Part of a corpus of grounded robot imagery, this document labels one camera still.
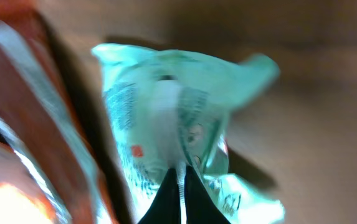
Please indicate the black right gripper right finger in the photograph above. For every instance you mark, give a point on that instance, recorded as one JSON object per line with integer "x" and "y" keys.
{"x": 200, "y": 209}

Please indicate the orange white snack packet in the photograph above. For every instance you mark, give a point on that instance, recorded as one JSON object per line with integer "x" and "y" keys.
{"x": 21, "y": 199}

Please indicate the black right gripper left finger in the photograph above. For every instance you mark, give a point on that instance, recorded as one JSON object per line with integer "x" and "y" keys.
{"x": 165, "y": 208}

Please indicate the teal snack packet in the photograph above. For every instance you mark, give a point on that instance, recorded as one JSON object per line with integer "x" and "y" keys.
{"x": 168, "y": 111}

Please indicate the brown orange snack packet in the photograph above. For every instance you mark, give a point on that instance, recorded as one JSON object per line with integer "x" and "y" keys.
{"x": 39, "y": 124}

